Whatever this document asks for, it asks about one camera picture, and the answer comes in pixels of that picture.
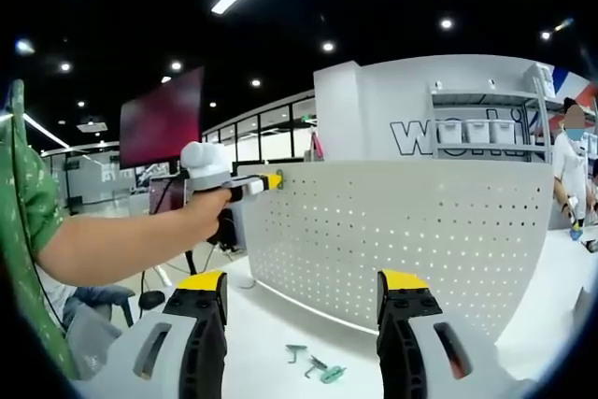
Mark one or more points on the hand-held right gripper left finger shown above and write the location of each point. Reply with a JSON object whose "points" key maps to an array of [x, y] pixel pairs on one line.
{"points": [[154, 361]]}

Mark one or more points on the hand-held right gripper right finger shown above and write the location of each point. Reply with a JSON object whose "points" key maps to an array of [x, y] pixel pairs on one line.
{"points": [[439, 361]]}

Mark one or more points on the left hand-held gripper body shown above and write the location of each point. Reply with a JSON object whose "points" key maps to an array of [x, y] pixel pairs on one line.
{"points": [[205, 165]]}

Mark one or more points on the white perforated mounting plate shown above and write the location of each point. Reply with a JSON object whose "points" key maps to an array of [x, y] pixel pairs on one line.
{"points": [[397, 231]]}

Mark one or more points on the person's left hand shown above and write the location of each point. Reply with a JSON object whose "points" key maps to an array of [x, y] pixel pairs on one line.
{"points": [[205, 214]]}

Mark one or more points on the laptop with purple screen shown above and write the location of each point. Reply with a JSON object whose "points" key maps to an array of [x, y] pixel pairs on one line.
{"points": [[175, 193]]}

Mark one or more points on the black computer case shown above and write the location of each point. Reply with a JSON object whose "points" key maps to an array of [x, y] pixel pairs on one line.
{"points": [[229, 231]]}

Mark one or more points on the black computer mouse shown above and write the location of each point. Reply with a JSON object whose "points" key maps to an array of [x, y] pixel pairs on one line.
{"points": [[152, 301]]}

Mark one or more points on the large dark red screen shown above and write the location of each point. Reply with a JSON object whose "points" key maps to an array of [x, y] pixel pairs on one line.
{"points": [[161, 118]]}

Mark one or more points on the person's blue jeans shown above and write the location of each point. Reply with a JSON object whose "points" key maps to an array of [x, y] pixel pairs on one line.
{"points": [[89, 298]]}

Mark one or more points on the ceiling air vent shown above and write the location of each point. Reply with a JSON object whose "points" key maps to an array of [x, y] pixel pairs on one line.
{"points": [[92, 127]]}

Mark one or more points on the person's green patterned sleeve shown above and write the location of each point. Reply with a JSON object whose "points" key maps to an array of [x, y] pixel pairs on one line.
{"points": [[28, 193]]}

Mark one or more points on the white storage bin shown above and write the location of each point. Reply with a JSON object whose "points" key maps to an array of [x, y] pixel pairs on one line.
{"points": [[478, 132], [502, 132], [451, 132]]}

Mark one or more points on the grey metal shelf rack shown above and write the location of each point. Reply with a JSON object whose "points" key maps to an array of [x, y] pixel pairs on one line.
{"points": [[486, 99]]}

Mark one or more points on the round ceiling spotlights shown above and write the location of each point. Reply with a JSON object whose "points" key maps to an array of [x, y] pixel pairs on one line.
{"points": [[446, 23]]}

